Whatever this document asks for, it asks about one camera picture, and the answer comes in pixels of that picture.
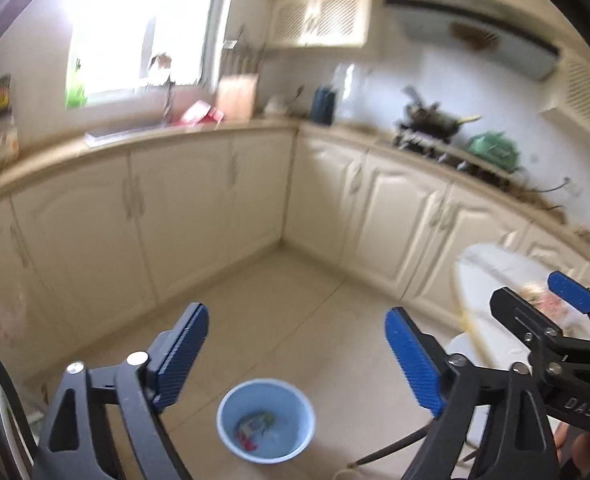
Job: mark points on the dark blue canister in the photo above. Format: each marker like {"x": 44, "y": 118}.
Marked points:
{"x": 323, "y": 106}

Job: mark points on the faucet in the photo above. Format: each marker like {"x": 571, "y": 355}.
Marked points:
{"x": 161, "y": 67}

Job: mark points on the white marble round table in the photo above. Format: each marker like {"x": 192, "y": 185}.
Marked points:
{"x": 559, "y": 365}

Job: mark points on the cream base cabinets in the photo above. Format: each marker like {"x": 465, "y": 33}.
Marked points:
{"x": 94, "y": 236}

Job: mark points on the black frying pan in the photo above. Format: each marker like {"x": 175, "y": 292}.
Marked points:
{"x": 431, "y": 119}

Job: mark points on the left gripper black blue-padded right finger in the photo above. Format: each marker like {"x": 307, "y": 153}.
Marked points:
{"x": 428, "y": 369}

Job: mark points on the range hood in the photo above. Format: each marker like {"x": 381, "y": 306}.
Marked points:
{"x": 492, "y": 39}

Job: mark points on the cream upper cabinets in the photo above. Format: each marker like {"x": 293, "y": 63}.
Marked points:
{"x": 351, "y": 24}

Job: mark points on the milk carton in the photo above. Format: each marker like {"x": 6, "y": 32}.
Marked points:
{"x": 251, "y": 427}

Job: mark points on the green electric cooker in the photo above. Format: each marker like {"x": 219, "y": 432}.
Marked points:
{"x": 496, "y": 149}

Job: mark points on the wooden knife block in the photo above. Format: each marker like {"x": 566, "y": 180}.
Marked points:
{"x": 236, "y": 96}

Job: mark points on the light blue trash bin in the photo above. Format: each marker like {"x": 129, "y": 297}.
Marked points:
{"x": 294, "y": 428}

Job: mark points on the black gas stove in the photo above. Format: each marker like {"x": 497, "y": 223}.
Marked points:
{"x": 455, "y": 158}

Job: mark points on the black chair frame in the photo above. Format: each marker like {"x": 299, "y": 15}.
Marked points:
{"x": 405, "y": 442}

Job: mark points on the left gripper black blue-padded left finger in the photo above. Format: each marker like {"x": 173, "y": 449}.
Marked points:
{"x": 173, "y": 354}

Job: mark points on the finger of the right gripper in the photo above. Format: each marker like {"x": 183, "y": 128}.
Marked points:
{"x": 537, "y": 332}
{"x": 570, "y": 291}

